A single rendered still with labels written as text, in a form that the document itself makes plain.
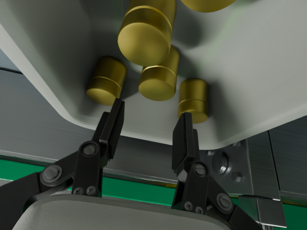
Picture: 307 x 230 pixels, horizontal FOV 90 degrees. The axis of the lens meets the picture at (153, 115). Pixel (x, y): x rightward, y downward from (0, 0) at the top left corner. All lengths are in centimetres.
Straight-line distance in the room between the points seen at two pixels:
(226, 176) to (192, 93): 11
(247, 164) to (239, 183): 2
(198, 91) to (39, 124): 22
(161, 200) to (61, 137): 17
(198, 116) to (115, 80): 10
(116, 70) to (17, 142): 17
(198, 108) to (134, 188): 15
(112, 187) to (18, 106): 18
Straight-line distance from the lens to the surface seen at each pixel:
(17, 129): 29
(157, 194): 26
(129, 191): 25
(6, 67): 35
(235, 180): 19
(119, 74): 17
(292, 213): 23
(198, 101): 17
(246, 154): 19
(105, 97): 17
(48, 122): 27
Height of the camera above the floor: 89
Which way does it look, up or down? 26 degrees down
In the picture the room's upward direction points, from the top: 171 degrees counter-clockwise
